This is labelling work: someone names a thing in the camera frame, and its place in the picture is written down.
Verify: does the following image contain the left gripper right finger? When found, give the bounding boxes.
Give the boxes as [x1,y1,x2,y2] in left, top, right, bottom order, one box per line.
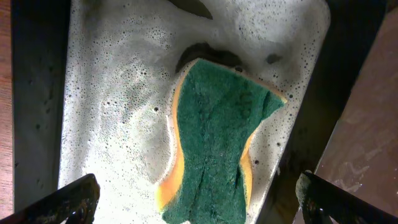
[295,170,397,224]

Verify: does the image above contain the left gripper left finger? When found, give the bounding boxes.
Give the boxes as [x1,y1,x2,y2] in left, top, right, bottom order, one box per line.
[1,174,100,224]

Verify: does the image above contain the green and yellow sponge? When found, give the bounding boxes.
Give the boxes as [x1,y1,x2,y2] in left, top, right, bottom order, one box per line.
[155,58,285,223]

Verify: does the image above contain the large brown serving tray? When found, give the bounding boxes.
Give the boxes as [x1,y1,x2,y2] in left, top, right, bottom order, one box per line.
[292,6,398,224]

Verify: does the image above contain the small black soapy tray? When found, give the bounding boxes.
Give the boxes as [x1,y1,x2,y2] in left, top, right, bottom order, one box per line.
[11,1,387,223]

